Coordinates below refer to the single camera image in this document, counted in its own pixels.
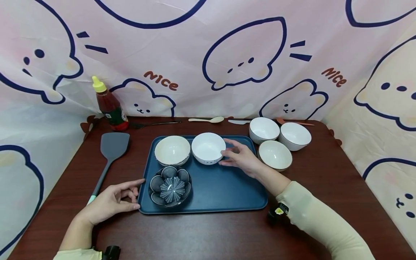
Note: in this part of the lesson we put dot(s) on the person's left forearm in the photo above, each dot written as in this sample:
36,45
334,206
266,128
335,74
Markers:
76,240

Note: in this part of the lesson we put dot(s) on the person's right hand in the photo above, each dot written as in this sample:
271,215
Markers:
247,160

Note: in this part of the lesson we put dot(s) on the person's left hand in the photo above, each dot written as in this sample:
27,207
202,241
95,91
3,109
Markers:
107,202

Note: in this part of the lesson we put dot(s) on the black wrist band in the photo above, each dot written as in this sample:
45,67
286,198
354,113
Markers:
278,213
110,252

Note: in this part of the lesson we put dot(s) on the cream bowl brown rim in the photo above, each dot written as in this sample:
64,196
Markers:
172,150
275,154

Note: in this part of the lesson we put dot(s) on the dark blue rectangular tray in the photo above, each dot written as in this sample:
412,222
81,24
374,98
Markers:
224,187

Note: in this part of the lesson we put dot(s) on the person's right fingers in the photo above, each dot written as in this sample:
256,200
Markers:
232,153

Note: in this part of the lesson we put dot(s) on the white bowl dark rim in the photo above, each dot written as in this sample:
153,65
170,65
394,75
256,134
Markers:
264,129
295,134

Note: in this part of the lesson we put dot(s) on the cream spoon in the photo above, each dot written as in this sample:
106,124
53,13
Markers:
213,119

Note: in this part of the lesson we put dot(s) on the white knife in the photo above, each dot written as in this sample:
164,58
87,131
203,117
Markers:
239,122

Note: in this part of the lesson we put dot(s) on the orange-brown spoon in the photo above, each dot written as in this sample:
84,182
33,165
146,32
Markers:
299,123

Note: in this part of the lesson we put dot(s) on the red sauce bottle yellow cap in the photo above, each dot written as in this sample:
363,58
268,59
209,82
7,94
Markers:
113,108

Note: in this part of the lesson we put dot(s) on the grey silicone spatula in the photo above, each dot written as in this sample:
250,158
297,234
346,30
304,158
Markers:
113,145

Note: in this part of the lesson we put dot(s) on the thin black utensil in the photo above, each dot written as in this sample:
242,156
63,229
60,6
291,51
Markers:
152,124

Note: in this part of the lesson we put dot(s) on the person's right forearm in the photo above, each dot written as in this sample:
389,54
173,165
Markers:
318,220

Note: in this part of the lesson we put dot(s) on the plain white bowl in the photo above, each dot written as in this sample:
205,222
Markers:
207,147

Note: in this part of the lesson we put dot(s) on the dark blue flower-shaped dish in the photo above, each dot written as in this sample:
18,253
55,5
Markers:
170,187

